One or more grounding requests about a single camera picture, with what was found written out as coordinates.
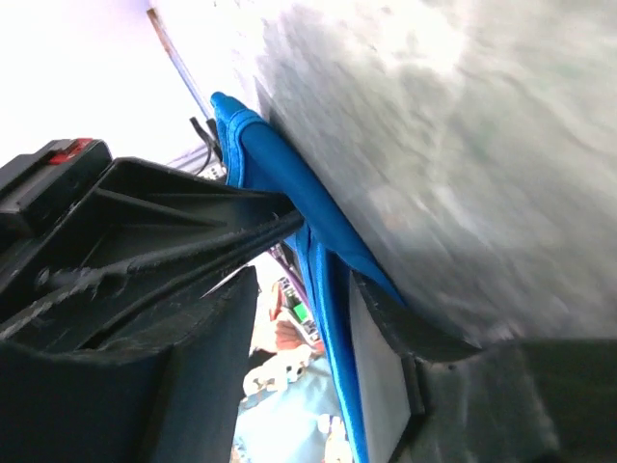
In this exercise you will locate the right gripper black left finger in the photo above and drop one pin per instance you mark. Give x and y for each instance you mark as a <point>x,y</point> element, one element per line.
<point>166,393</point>

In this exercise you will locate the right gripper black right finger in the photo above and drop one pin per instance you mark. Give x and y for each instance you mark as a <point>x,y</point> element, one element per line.
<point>428,397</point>

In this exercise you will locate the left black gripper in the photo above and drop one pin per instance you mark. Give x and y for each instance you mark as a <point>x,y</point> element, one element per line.
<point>69,206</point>

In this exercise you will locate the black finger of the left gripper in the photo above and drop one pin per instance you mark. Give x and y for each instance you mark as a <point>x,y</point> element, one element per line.
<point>89,311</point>

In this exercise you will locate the blue cloth napkin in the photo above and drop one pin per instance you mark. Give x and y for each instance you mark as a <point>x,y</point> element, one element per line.
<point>327,246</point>

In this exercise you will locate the person in background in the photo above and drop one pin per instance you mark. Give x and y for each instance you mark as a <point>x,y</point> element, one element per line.
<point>288,411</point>

